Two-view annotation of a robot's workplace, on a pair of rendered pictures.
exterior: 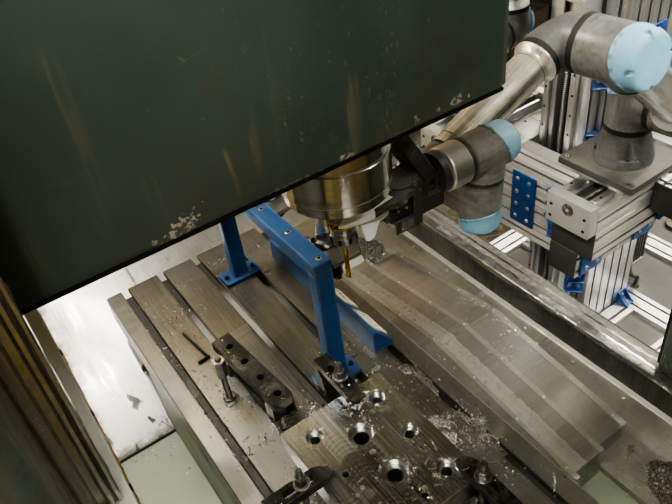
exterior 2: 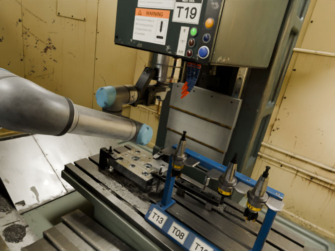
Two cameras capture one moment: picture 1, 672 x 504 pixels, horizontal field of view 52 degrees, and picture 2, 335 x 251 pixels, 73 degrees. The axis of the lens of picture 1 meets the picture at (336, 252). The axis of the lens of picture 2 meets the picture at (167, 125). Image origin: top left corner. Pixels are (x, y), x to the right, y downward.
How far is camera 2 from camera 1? 188 cm
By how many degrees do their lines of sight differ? 117
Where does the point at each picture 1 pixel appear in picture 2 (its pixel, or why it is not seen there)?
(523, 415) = (77, 239)
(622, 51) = not seen: hidden behind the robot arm
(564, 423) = (57, 239)
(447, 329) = not seen: outside the picture
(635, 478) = (29, 237)
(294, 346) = (190, 216)
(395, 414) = (137, 169)
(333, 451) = (155, 162)
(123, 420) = not seen: hidden behind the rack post
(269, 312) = (214, 234)
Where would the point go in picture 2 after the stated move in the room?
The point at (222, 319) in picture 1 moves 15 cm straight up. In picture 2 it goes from (234, 229) to (244, 203)
